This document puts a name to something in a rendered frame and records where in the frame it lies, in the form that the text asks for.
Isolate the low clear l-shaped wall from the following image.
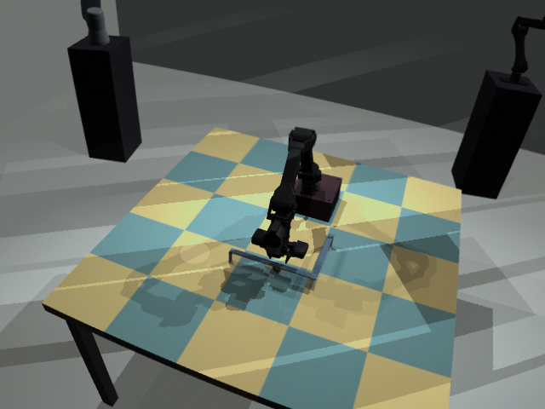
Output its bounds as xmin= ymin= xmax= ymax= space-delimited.
xmin=230 ymin=240 xmax=333 ymax=291

